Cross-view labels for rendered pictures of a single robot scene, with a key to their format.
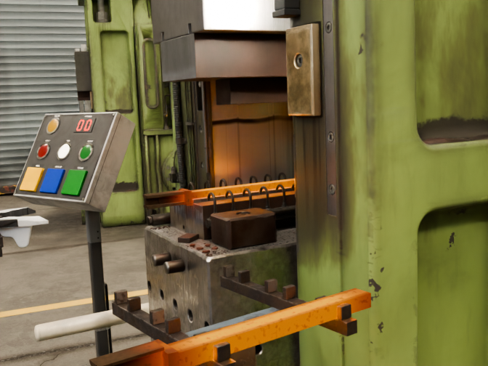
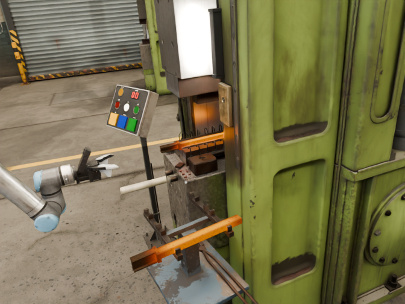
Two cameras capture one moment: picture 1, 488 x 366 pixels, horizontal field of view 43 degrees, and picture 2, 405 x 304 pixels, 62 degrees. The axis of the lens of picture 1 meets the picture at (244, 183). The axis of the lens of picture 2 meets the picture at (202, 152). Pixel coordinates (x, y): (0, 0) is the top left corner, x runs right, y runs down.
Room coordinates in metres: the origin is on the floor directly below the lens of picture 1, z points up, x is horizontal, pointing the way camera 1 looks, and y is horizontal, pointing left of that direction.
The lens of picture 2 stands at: (-0.16, -0.19, 1.69)
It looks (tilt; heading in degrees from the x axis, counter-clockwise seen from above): 25 degrees down; 8
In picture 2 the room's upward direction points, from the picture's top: 5 degrees counter-clockwise
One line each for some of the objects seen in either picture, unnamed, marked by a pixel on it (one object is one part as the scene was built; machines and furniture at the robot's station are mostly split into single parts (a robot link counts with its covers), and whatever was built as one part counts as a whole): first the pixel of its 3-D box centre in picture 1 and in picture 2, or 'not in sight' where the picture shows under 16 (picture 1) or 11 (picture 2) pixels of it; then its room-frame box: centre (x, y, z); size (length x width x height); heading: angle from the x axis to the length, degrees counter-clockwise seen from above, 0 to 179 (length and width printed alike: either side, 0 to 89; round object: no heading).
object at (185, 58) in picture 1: (257, 58); (211, 76); (1.52, -0.04, 1.32); 0.42 x 0.20 x 0.10; 118
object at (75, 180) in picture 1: (75, 183); (132, 125); (1.72, 0.47, 1.01); 0.07 x 0.05 x 0.07; 53
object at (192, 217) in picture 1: (262, 204); (216, 143); (1.52, -0.04, 0.96); 0.42 x 0.20 x 0.09; 118
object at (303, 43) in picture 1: (303, 71); (225, 104); (1.21, -0.12, 1.27); 0.09 x 0.02 x 0.17; 28
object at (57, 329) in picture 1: (115, 316); (154, 182); (1.68, 0.38, 0.62); 0.44 x 0.05 x 0.05; 118
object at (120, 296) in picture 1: (184, 286); (172, 204); (0.99, 0.10, 0.92); 0.23 x 0.06 x 0.02; 126
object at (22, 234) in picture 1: (23, 232); (108, 171); (1.17, 0.43, 0.98); 0.09 x 0.03 x 0.06; 84
